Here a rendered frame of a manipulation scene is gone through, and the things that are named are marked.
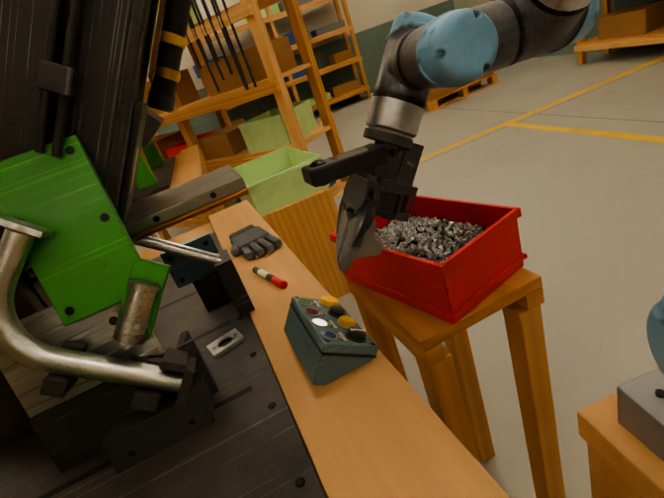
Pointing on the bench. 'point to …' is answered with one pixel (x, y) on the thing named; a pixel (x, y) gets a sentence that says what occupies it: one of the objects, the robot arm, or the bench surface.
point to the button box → (304, 346)
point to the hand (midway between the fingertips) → (340, 263)
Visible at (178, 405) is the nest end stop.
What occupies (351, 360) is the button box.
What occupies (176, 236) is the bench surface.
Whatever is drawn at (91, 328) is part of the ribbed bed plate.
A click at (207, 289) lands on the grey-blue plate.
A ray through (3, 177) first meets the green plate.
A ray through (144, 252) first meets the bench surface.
